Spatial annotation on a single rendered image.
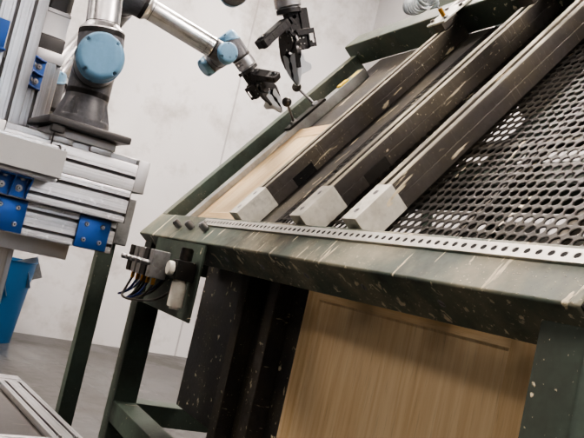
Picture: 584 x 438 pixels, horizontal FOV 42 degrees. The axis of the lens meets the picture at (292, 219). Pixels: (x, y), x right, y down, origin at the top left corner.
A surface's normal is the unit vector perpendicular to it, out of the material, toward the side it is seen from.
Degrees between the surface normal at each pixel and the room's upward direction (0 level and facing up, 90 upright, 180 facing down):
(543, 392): 90
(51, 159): 90
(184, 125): 90
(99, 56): 97
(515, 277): 53
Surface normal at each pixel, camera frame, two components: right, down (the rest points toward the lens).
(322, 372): -0.87, -0.23
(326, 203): 0.44, 0.03
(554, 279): -0.55, -0.77
